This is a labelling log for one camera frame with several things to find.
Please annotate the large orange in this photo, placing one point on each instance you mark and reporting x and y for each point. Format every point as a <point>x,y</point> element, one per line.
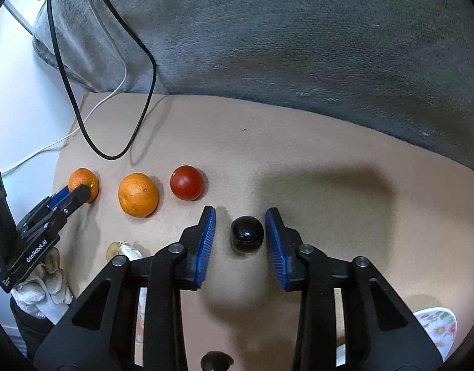
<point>138,195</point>

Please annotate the left hand white glove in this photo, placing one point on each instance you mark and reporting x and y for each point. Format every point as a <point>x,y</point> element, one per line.
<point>45,294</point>

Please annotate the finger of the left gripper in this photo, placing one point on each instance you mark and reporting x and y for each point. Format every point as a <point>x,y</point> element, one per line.
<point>58,197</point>
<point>73,201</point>

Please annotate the grey blanket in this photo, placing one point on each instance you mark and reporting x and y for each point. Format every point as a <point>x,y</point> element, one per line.
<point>402,67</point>

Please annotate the red tomato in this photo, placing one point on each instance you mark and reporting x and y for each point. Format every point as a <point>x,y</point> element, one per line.
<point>187,183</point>

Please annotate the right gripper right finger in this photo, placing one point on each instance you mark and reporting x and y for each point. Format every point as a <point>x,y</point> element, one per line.
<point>350,316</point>

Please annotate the black round knob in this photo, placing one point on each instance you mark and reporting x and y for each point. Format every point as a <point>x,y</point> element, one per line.
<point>216,361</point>

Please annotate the black plum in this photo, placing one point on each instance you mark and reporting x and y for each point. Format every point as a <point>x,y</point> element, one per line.
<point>247,234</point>

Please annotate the floral white plate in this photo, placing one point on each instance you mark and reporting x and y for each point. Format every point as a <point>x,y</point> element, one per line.
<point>441,326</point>

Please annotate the peeled banana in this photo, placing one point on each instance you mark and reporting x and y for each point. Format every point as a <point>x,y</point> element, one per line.
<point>129,251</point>

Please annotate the small orange tangerine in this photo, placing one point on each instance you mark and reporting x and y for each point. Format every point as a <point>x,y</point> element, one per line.
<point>84,176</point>

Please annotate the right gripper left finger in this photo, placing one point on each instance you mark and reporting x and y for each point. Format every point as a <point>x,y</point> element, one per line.
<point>130,316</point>

